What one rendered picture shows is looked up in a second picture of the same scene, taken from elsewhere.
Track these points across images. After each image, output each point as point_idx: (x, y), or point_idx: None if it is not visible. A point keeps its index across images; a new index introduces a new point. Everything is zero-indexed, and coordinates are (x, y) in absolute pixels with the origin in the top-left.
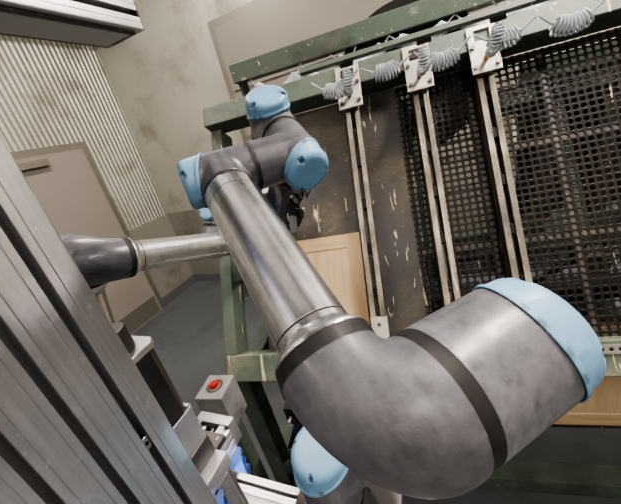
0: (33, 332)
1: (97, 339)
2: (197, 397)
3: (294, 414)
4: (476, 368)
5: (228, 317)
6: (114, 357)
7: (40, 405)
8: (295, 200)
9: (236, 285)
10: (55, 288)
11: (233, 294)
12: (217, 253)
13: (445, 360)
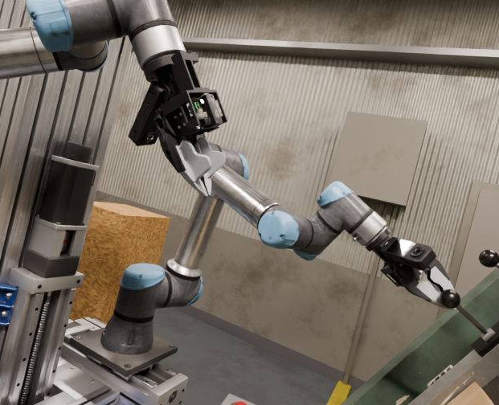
0: (11, 82)
1: (18, 103)
2: (229, 394)
3: None
4: None
5: (347, 402)
6: (16, 116)
7: None
8: (157, 115)
9: (398, 386)
10: None
11: (377, 386)
12: (246, 215)
13: None
